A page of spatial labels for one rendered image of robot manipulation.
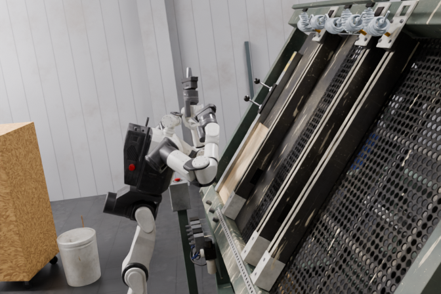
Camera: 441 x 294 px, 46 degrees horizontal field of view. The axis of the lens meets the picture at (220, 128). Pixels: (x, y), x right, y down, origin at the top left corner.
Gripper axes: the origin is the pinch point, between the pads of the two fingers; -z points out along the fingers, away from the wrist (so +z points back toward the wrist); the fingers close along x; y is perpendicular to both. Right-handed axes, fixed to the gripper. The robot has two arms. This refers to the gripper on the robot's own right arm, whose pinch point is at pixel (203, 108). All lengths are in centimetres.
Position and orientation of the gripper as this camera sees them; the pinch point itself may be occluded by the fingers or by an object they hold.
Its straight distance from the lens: 270.3
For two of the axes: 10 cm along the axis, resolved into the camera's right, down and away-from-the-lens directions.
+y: 5.5, 5.8, 6.0
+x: -8.1, 5.5, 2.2
